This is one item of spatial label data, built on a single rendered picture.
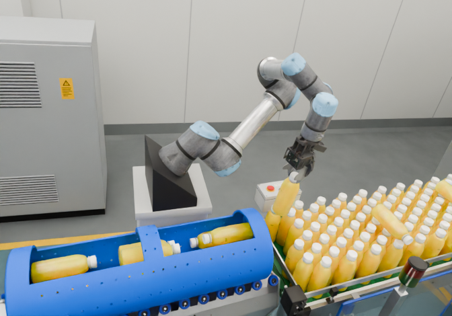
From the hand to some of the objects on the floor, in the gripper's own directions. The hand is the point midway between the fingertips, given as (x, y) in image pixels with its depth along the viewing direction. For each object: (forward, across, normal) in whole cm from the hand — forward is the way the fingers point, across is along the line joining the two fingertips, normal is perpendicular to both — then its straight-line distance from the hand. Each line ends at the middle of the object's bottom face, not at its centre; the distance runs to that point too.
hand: (294, 176), depth 137 cm
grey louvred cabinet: (+172, -197, -105) cm, 282 cm away
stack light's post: (+132, +64, +23) cm, 149 cm away
